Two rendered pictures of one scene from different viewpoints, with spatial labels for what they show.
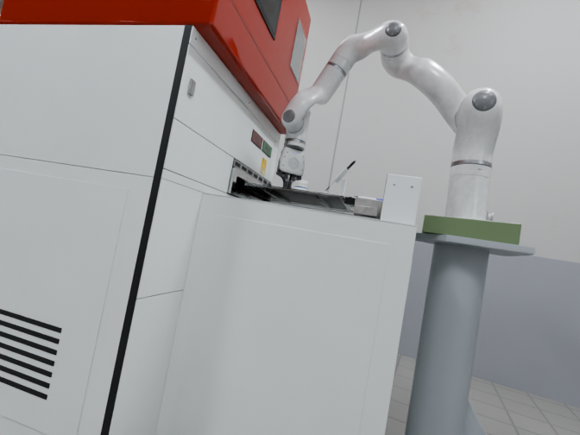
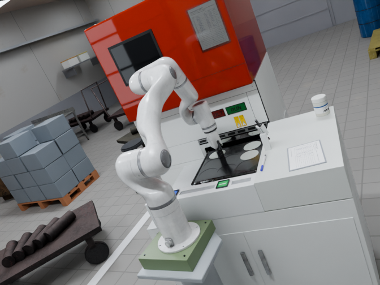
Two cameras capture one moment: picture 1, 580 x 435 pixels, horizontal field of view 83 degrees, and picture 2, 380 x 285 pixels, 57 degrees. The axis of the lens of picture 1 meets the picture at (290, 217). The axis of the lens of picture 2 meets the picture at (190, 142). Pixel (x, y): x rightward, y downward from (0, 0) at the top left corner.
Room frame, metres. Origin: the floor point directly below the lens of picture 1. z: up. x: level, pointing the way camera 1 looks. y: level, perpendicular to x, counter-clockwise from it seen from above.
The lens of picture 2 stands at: (1.51, -1.76, 1.67)
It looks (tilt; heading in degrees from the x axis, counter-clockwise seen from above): 19 degrees down; 101
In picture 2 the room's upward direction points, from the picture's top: 24 degrees counter-clockwise
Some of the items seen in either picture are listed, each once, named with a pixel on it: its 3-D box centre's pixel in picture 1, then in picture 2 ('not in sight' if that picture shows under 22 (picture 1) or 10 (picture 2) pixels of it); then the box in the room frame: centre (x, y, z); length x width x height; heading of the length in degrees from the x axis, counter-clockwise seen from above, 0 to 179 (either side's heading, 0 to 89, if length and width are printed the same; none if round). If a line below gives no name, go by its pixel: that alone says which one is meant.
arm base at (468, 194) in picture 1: (467, 196); (171, 220); (1.07, -0.56, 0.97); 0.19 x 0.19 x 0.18
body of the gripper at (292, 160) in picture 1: (291, 160); (213, 137); (1.29, 0.03, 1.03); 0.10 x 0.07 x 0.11; 112
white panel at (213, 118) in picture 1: (238, 148); (201, 131); (1.21, 0.23, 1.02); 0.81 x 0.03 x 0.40; 165
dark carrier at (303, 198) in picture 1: (302, 198); (230, 159); (1.33, -0.03, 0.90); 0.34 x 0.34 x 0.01; 75
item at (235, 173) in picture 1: (253, 191); (234, 143); (1.38, 0.17, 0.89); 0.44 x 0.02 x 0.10; 165
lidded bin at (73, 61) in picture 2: not in sight; (70, 62); (-2.73, 8.23, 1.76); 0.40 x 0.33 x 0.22; 66
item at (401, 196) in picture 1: (394, 211); (203, 202); (1.18, -0.37, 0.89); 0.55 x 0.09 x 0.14; 165
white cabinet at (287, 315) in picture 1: (310, 320); (271, 240); (1.38, -0.16, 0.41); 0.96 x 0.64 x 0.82; 165
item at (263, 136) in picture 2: (340, 181); (264, 135); (1.54, -0.20, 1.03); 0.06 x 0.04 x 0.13; 75
